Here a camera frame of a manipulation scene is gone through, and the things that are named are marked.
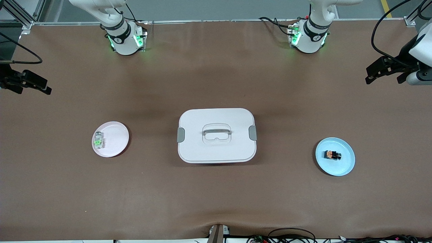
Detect brown table mat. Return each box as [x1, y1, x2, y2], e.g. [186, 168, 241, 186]
[0, 20, 432, 241]

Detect pink round plate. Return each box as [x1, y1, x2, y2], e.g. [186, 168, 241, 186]
[91, 121, 130, 158]

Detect black base cable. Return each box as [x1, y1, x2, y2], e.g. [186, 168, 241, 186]
[259, 16, 294, 36]

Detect aluminium frame profile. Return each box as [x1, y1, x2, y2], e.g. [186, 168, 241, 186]
[404, 0, 426, 27]
[0, 0, 46, 29]

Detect white lidded box grey clips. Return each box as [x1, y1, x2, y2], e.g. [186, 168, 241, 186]
[177, 108, 258, 164]

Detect metal table edge bracket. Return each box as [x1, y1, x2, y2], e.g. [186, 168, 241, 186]
[207, 224, 231, 243]

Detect black cable bundle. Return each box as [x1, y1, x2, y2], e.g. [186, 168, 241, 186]
[337, 234, 432, 243]

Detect green and clear switch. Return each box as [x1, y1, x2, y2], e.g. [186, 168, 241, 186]
[93, 132, 105, 150]

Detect black looped cable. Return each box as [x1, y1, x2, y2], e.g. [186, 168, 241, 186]
[268, 228, 317, 243]

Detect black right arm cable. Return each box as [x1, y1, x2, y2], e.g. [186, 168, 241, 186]
[0, 32, 43, 64]

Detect light blue round plate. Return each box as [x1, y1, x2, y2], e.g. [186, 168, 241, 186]
[315, 137, 356, 177]

